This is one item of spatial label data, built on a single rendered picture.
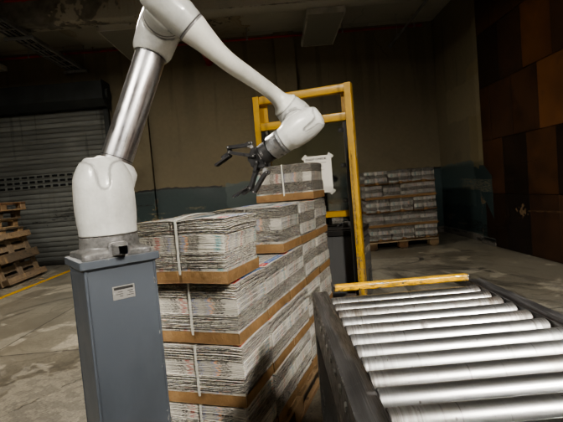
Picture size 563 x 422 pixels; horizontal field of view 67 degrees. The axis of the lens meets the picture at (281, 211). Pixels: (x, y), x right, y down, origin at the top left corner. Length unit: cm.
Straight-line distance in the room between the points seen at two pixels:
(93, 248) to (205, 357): 65
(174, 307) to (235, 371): 32
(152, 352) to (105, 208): 42
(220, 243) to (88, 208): 46
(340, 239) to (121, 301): 228
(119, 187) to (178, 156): 759
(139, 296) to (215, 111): 767
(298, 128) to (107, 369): 91
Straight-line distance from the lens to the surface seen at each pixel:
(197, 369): 169
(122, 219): 122
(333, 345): 96
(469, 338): 101
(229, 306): 155
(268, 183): 266
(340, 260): 329
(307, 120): 144
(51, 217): 963
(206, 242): 148
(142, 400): 132
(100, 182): 122
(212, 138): 870
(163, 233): 157
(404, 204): 719
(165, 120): 893
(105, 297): 121
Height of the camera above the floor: 114
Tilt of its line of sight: 3 degrees down
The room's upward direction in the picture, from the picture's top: 5 degrees counter-clockwise
